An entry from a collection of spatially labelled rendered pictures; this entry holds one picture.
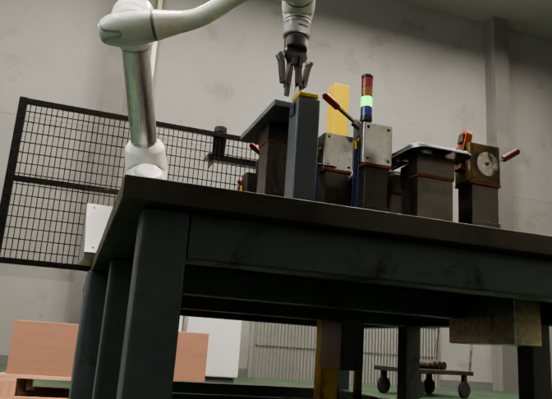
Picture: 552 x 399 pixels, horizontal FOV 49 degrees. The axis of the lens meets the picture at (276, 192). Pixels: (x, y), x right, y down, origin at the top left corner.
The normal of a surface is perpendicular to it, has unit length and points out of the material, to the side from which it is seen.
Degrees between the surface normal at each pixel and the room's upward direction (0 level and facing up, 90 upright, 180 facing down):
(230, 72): 90
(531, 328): 90
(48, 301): 90
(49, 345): 90
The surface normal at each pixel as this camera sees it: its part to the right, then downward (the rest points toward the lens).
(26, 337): 0.24, -0.22
